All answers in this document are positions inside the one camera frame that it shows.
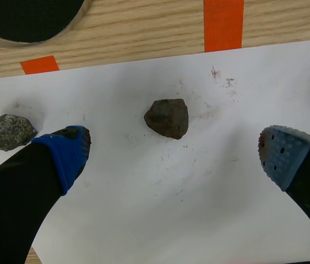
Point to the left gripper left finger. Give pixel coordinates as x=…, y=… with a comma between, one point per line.
x=19, y=187

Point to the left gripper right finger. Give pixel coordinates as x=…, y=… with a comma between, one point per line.
x=306, y=170

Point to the grey speckled stone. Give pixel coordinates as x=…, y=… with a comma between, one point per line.
x=5, y=133

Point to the white sheet of paper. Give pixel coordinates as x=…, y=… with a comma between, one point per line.
x=171, y=178

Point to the dark brown stone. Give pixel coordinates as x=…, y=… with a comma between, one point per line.
x=168, y=118

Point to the glass dish with black powder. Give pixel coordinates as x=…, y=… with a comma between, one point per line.
x=25, y=19

